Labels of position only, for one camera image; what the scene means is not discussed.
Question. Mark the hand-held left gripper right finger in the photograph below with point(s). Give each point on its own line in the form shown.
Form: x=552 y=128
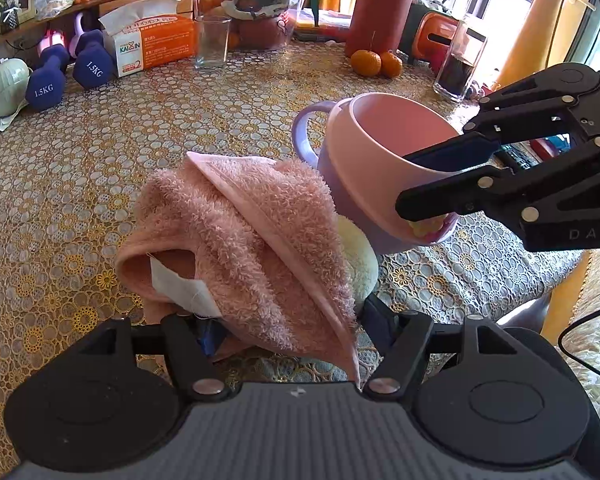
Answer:
x=377 y=321

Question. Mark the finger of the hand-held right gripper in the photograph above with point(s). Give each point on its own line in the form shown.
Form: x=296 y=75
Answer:
x=455 y=152
x=445 y=197

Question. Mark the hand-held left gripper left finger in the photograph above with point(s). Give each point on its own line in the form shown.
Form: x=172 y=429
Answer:
x=208 y=338

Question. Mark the pink and purple mug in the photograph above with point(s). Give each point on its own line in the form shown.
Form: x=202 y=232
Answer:
x=360 y=160

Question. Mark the pink fluffy towel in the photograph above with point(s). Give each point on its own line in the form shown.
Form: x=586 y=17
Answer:
x=260 y=240

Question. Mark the black remote control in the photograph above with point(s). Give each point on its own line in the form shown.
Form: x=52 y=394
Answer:
x=517 y=156

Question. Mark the pale yellow plush puff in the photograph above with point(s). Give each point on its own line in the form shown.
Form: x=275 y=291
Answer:
x=358 y=260

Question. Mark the glass of dark drink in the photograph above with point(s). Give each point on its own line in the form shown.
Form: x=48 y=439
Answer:
x=455 y=72

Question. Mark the beige lace seat cover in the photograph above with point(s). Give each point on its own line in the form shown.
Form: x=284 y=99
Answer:
x=597 y=310

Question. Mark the mandarin orange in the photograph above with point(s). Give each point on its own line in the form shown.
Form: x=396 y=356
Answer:
x=366 y=62
x=392 y=65

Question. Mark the orange tissue holder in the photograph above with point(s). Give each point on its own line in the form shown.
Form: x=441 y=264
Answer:
x=432 y=35

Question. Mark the orange curtain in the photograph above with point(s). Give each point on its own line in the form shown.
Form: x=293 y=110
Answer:
x=540 y=20

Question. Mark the red thermos jug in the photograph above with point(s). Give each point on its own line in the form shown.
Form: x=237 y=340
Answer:
x=377 y=10

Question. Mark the stack of coloured boxes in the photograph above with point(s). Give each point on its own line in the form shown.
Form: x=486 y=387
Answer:
x=325 y=22

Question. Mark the lace tablecloth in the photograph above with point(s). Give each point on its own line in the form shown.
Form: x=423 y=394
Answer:
x=130 y=140

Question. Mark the clear drinking glass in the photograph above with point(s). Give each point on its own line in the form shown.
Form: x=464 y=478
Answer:
x=212 y=42

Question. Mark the blue dumbbell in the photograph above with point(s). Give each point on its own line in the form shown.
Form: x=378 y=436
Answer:
x=94 y=62
x=42 y=87

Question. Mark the orange and white tissue box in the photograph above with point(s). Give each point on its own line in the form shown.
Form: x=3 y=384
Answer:
x=155 y=42

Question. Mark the pale green lidded pot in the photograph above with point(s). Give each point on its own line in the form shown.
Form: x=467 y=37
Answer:
x=5 y=82

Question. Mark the pink dumbbell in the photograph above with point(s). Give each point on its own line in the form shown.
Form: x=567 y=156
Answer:
x=77 y=35

